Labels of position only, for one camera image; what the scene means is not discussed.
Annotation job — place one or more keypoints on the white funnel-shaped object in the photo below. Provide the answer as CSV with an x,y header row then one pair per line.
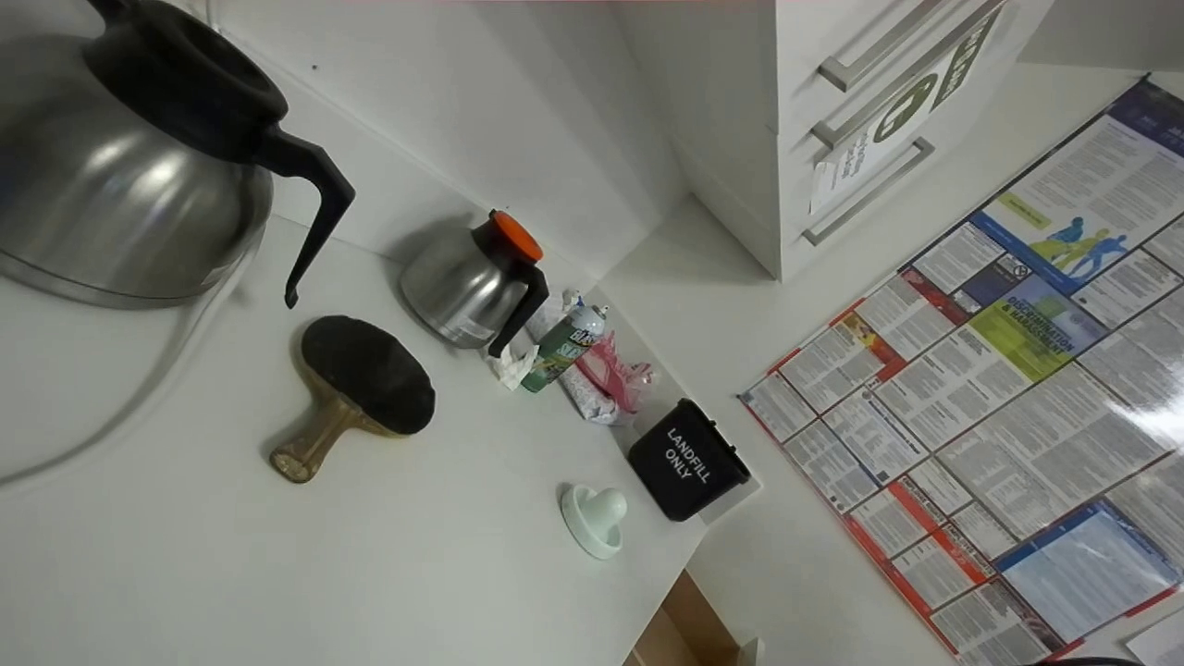
x,y
594,520

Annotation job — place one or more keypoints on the green wipes canister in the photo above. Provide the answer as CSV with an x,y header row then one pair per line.
x,y
562,345

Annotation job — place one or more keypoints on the pink white plastic packet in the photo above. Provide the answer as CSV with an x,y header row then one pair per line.
x,y
603,384

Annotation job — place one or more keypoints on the crumpled white tissue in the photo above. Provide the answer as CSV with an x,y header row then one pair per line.
x,y
512,368

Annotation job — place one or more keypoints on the small steel coffee pot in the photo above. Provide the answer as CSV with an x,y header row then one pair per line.
x,y
477,287

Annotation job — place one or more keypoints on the black landfill bin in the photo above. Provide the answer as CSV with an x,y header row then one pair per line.
x,y
684,463

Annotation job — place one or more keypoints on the brown black coffee funnel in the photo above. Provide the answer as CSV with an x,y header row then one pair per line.
x,y
361,378

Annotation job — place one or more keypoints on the white upper cabinet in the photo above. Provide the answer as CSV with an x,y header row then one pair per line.
x,y
794,119

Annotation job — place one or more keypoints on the stay safe sign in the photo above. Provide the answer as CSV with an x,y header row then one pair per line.
x,y
873,133

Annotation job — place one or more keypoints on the large steel coffee pot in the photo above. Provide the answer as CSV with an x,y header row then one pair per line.
x,y
138,162

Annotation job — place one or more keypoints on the wall information poster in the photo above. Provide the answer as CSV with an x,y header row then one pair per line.
x,y
999,419

